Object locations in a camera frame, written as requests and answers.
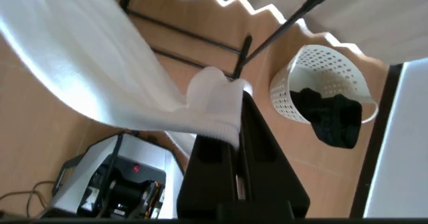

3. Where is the white laundry basket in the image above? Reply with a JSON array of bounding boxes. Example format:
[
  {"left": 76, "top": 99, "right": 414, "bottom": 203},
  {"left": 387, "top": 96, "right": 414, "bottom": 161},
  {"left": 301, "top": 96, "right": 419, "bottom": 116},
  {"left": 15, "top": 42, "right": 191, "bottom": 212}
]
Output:
[{"left": 269, "top": 44, "right": 379, "bottom": 124}]

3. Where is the white printed t-shirt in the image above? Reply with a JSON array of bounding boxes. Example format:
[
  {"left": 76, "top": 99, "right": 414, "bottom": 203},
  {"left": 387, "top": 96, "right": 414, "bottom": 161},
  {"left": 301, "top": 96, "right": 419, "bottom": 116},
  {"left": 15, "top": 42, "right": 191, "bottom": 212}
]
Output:
[{"left": 0, "top": 0, "right": 253, "bottom": 158}]

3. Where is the black clothes rack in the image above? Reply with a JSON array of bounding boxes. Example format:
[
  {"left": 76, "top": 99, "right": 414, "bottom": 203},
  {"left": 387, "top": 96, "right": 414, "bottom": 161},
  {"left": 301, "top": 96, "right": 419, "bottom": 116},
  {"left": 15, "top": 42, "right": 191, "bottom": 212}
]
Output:
[{"left": 119, "top": 0, "right": 340, "bottom": 81}]

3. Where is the beige curtain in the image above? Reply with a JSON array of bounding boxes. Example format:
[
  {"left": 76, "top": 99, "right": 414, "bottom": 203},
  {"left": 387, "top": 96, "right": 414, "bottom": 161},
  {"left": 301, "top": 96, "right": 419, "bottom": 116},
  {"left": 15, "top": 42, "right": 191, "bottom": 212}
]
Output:
[{"left": 177, "top": 0, "right": 428, "bottom": 66}]

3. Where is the black garment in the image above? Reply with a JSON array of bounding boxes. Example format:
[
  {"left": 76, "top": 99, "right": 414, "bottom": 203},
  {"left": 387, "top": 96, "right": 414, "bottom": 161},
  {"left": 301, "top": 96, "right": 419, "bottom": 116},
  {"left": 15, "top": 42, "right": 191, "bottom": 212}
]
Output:
[{"left": 289, "top": 88, "right": 363, "bottom": 150}]

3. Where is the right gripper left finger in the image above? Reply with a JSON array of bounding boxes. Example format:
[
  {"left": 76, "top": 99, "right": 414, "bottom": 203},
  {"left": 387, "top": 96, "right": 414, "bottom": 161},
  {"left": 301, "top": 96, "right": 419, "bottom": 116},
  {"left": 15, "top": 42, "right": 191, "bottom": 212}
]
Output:
[{"left": 176, "top": 135, "right": 240, "bottom": 218}]

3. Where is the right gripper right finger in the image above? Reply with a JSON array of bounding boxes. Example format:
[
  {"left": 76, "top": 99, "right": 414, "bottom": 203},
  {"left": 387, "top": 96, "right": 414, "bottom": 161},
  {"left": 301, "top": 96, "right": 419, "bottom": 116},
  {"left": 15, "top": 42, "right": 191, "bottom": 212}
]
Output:
[{"left": 233, "top": 90, "right": 311, "bottom": 218}]

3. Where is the thin dark cable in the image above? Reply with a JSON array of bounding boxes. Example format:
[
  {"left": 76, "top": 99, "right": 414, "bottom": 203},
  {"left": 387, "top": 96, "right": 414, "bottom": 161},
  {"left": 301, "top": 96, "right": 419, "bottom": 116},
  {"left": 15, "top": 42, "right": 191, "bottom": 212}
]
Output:
[{"left": 0, "top": 180, "right": 56, "bottom": 218}]

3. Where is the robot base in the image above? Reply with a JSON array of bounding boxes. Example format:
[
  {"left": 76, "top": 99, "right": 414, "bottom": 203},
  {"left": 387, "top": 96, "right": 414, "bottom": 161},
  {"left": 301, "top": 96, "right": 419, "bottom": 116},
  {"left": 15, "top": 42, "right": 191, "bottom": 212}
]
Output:
[{"left": 43, "top": 132, "right": 185, "bottom": 220}]

